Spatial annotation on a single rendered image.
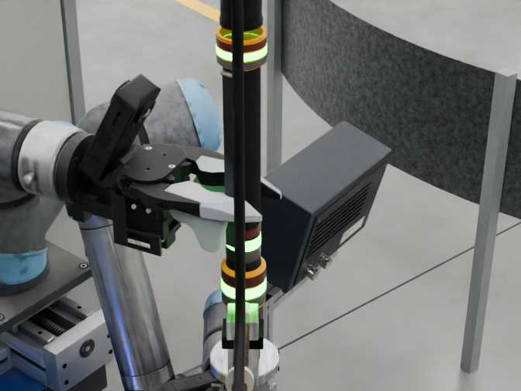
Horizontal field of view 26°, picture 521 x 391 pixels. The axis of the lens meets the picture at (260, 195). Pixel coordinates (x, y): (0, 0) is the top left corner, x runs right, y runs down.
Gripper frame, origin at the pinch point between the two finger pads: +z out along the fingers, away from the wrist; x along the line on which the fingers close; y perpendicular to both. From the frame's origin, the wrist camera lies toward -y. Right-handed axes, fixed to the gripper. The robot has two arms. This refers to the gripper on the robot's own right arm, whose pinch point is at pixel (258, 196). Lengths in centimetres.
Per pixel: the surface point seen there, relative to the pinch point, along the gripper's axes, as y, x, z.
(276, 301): 62, -61, -26
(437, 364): 166, -178, -26
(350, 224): 55, -79, -20
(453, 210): 166, -262, -48
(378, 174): 47, -83, -17
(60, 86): 100, -175, -152
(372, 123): 101, -197, -58
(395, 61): 78, -193, -51
